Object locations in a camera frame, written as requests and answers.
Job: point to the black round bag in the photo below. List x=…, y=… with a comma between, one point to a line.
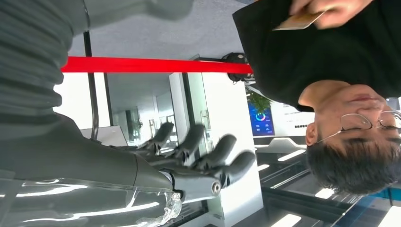
x=235, y=59

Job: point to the red barrier belt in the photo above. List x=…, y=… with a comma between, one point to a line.
x=156, y=65

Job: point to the person's glasses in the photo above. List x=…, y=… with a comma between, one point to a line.
x=357, y=122

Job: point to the black upright pole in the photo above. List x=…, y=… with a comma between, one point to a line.
x=92, y=94

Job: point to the green plant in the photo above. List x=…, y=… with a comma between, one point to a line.
x=258, y=101

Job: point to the person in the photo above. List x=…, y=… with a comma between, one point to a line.
x=313, y=62

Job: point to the ceiling light strip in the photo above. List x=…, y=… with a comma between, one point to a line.
x=291, y=155
x=391, y=217
x=263, y=167
x=286, y=221
x=325, y=193

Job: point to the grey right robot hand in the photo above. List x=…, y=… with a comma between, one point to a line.
x=78, y=163

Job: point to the blue display screen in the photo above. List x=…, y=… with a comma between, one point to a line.
x=261, y=120

